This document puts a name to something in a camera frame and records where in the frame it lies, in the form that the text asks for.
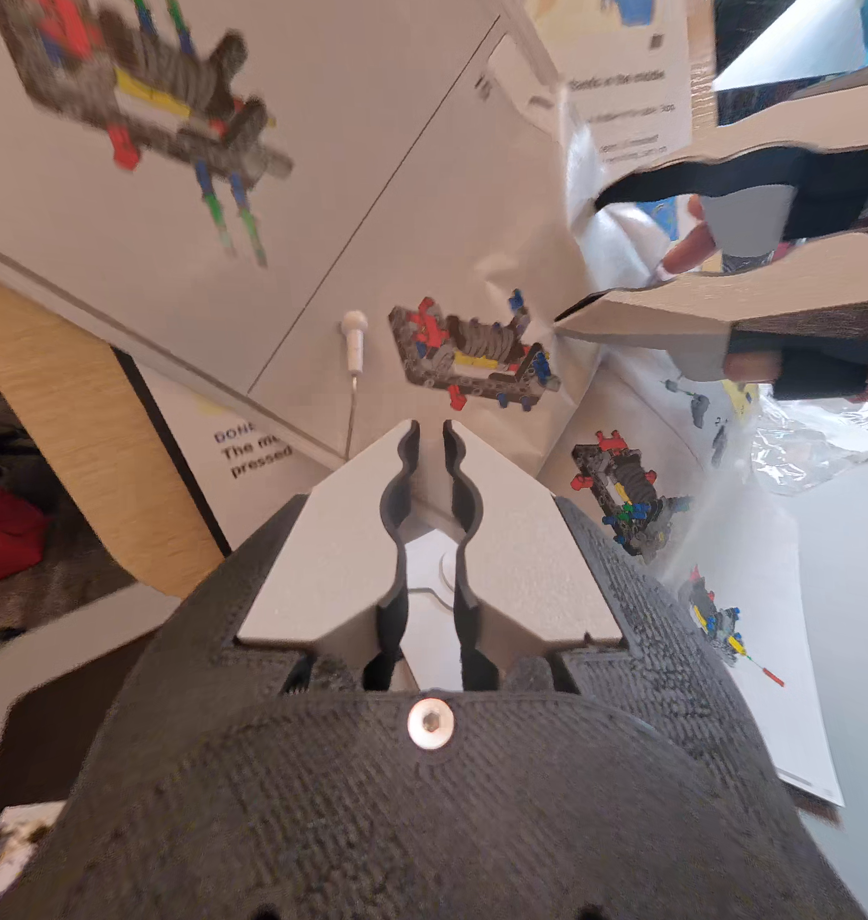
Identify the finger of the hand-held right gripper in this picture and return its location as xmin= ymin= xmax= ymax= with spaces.
xmin=593 ymin=72 xmax=868 ymax=258
xmin=553 ymin=227 xmax=868 ymax=383

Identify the white printed paper sheet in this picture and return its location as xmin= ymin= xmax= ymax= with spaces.
xmin=138 ymin=363 xmax=337 ymax=551
xmin=531 ymin=0 xmax=694 ymax=170

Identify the red bag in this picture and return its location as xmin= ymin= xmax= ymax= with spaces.
xmin=0 ymin=474 xmax=50 ymax=592

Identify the clear plastic bag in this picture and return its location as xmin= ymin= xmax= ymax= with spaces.
xmin=750 ymin=388 xmax=868 ymax=497

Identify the lego instruction booklet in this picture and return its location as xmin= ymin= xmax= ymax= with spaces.
xmin=0 ymin=0 xmax=846 ymax=807

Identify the page holder wire arm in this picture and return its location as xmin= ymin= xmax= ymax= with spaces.
xmin=339 ymin=309 xmax=370 ymax=461

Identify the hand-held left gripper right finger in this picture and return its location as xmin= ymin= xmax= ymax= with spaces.
xmin=443 ymin=419 xmax=625 ymax=690

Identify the white book stand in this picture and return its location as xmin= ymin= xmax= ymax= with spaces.
xmin=0 ymin=233 xmax=471 ymax=691

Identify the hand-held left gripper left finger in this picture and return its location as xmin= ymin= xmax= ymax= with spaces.
xmin=235 ymin=419 xmax=422 ymax=690

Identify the person's right hand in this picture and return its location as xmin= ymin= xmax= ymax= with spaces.
xmin=660 ymin=194 xmax=780 ymax=385

